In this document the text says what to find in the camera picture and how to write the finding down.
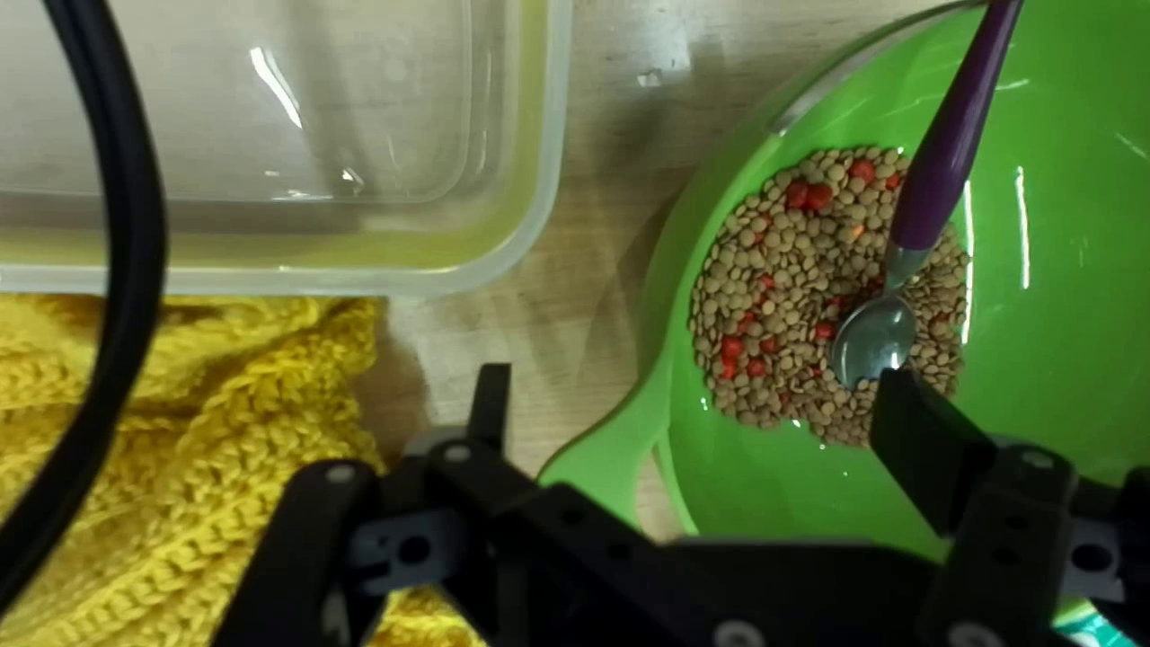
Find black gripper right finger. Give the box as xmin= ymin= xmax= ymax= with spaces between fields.
xmin=870 ymin=363 xmax=1150 ymax=647

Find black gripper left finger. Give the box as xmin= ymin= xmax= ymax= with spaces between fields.
xmin=211 ymin=363 xmax=658 ymax=647

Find green plastic bowl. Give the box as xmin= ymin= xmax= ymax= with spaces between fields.
xmin=534 ymin=0 xmax=1150 ymax=613

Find yellow toy fruit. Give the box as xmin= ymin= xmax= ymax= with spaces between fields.
xmin=0 ymin=292 xmax=485 ymax=647

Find brown and red lentils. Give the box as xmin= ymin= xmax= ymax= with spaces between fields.
xmin=685 ymin=142 xmax=973 ymax=449

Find clear yellow tinted container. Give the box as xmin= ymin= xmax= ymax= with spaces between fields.
xmin=0 ymin=0 xmax=577 ymax=302

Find purple handled metal spoon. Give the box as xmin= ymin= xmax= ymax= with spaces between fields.
xmin=828 ymin=0 xmax=1027 ymax=391

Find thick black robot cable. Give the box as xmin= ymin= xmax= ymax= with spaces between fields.
xmin=0 ymin=0 xmax=172 ymax=619

